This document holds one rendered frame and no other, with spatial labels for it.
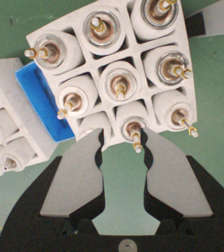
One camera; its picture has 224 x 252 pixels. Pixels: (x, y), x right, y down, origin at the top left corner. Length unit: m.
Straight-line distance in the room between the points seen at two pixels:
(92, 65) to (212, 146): 0.70
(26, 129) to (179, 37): 0.54
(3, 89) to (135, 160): 0.64
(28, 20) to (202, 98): 0.75
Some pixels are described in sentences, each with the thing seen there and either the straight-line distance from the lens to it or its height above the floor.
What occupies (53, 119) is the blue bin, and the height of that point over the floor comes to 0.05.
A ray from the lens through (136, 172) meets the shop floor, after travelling 0.83.
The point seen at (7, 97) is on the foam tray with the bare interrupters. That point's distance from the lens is 0.54.
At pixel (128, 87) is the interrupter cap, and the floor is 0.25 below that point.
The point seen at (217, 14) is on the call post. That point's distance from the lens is 0.43.
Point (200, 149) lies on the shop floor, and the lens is 0.84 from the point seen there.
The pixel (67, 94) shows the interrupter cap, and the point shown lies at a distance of 0.35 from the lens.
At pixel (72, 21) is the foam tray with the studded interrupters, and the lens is 0.41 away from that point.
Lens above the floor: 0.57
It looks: 62 degrees down
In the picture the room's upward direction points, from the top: 176 degrees counter-clockwise
